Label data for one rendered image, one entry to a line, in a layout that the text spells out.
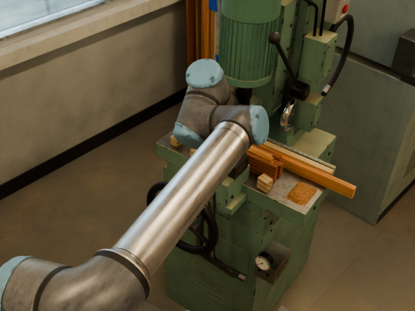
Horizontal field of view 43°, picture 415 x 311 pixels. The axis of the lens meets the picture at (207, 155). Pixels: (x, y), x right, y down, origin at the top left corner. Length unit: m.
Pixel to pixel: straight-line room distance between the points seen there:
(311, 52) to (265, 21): 0.28
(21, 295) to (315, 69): 1.22
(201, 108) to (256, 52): 0.39
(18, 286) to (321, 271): 1.98
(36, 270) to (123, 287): 0.16
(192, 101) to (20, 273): 0.59
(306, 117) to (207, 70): 0.65
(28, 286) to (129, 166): 2.33
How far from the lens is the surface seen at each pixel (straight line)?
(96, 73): 3.11
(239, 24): 1.56
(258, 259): 1.83
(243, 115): 1.18
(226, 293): 2.20
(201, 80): 1.29
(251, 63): 1.61
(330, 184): 1.77
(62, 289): 0.87
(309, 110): 1.86
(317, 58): 1.78
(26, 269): 0.94
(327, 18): 1.83
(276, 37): 1.47
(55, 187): 3.12
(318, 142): 2.13
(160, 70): 3.47
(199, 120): 1.24
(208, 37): 3.25
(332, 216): 2.99
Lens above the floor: 2.07
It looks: 39 degrees down
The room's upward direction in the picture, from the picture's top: 2 degrees clockwise
